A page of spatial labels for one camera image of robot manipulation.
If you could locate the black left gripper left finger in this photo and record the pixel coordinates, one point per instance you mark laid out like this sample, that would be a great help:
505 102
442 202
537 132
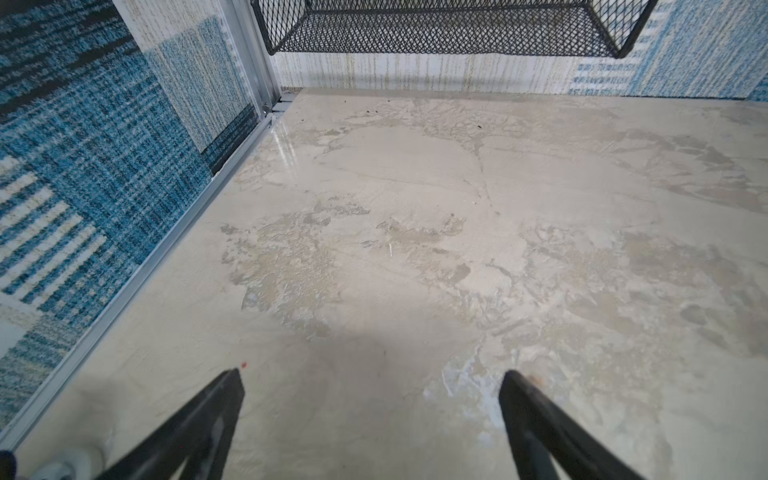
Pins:
194 442

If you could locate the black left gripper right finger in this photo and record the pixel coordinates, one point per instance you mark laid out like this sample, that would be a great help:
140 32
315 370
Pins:
543 438

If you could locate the black wire mesh shelf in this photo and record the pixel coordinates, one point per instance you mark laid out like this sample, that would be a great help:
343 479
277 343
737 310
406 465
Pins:
548 28

